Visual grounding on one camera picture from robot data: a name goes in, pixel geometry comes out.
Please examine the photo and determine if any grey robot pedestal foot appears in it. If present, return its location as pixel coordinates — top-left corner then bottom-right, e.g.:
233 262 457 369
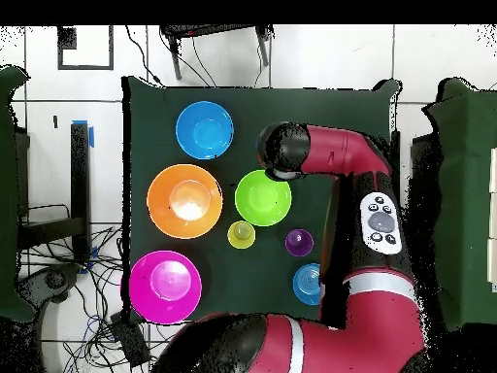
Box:
17 263 81 306

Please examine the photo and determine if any black floor box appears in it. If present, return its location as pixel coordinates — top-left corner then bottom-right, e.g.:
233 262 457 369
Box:
109 312 151 368

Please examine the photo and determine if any purple cup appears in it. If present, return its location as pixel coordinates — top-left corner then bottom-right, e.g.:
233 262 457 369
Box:
284 228 315 258

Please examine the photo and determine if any dark green tablecloth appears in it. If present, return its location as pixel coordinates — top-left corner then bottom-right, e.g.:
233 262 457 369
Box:
120 75 401 325

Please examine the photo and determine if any pale translucent yellow cup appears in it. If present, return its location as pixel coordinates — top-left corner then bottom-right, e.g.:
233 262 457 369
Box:
226 220 256 250

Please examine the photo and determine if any orange bowl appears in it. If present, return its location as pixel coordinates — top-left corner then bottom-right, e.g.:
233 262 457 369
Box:
146 163 224 240

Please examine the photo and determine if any black stool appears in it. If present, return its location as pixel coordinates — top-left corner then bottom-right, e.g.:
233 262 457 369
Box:
159 24 276 82

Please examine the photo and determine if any black floor cable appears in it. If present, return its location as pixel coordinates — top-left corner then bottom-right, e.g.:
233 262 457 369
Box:
123 24 166 87

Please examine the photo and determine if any blue tape strip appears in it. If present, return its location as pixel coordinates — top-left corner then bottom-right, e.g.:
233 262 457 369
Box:
71 119 95 149

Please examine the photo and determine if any pink bowl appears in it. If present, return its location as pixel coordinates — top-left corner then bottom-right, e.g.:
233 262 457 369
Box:
128 250 203 325

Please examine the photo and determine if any black floor frame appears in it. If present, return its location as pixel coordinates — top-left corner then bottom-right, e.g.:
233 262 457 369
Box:
56 25 115 72

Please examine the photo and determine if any small blue bowl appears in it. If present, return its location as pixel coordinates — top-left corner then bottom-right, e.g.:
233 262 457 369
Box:
292 262 322 306

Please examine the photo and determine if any tangle of floor cables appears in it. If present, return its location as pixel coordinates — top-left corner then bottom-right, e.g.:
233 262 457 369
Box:
18 203 176 373

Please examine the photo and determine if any neighbouring green cloth table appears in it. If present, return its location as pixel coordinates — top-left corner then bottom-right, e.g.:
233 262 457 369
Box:
0 65 37 322
421 77 497 332

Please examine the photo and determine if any large blue bowl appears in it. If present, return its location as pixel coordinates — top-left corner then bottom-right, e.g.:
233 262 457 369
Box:
175 100 235 161

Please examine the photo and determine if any black table frame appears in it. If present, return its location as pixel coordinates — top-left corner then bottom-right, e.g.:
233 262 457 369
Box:
17 121 92 263

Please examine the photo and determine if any green bowl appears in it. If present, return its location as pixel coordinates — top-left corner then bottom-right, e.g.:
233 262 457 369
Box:
234 169 293 227

